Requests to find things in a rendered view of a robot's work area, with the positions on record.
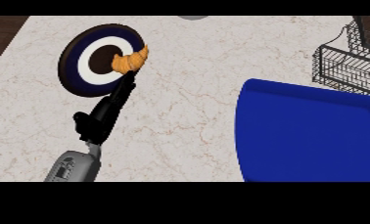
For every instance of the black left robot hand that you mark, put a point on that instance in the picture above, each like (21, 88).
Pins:
(106, 113)

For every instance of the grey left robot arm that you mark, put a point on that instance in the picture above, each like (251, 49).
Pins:
(73, 168)

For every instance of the blue tray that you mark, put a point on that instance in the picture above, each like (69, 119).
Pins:
(304, 136)

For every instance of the blue white round plate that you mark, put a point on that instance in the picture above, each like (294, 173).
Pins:
(92, 68)

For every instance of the golden croissant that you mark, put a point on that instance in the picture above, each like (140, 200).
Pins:
(129, 61)

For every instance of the grey round object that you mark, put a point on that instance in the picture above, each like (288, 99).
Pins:
(193, 17)

